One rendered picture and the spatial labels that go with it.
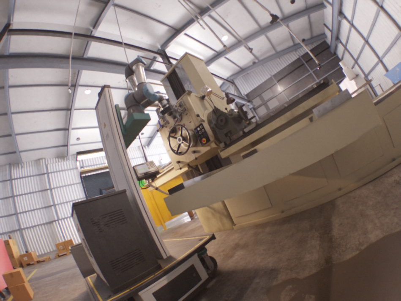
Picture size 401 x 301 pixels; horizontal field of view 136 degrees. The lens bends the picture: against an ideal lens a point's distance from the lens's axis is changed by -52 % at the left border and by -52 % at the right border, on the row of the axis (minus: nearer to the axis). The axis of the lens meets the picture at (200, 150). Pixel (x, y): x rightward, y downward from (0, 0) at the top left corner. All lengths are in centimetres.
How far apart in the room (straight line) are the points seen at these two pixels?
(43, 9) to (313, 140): 905
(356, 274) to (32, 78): 1118
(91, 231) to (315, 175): 177
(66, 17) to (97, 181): 750
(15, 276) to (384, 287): 329
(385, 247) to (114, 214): 140
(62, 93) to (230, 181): 1091
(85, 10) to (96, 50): 254
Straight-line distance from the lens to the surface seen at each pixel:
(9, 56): 641
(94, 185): 341
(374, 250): 102
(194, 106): 220
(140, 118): 126
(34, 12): 913
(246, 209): 202
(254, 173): 56
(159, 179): 332
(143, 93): 133
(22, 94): 1119
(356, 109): 53
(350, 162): 174
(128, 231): 100
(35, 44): 973
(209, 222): 242
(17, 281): 297
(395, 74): 668
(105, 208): 98
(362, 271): 94
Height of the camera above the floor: 69
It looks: 11 degrees up
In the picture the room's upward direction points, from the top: 25 degrees counter-clockwise
